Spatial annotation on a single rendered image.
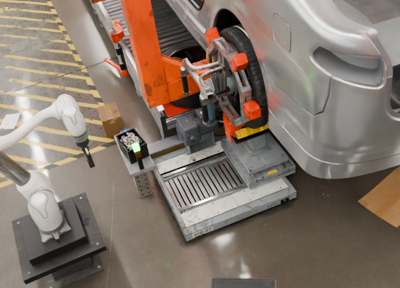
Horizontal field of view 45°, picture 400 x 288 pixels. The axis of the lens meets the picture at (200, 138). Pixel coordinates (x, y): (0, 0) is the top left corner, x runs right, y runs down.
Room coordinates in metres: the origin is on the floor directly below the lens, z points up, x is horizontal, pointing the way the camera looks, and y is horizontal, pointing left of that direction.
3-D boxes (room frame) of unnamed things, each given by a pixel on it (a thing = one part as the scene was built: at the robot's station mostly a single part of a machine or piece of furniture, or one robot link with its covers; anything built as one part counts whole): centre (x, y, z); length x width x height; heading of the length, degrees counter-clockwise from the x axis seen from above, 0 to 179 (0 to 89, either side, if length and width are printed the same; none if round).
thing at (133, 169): (2.47, 0.46, 0.44); 0.43 x 0.17 x 0.03; 16
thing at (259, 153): (2.56, -0.39, 0.32); 0.40 x 0.30 x 0.28; 16
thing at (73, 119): (2.10, 0.66, 1.06); 0.13 x 0.11 x 0.16; 19
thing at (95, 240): (1.97, 0.97, 0.15); 0.50 x 0.50 x 0.30; 19
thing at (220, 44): (2.51, -0.23, 0.85); 0.54 x 0.07 x 0.54; 16
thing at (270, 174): (2.56, -0.39, 0.13); 0.50 x 0.36 x 0.10; 16
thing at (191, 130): (2.78, -0.05, 0.26); 0.42 x 0.18 x 0.35; 106
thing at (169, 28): (4.22, 0.22, 0.14); 2.47 x 0.85 x 0.27; 16
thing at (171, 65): (2.99, -0.05, 0.69); 0.52 x 0.17 x 0.35; 106
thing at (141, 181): (2.49, 0.47, 0.21); 0.10 x 0.10 x 0.42; 16
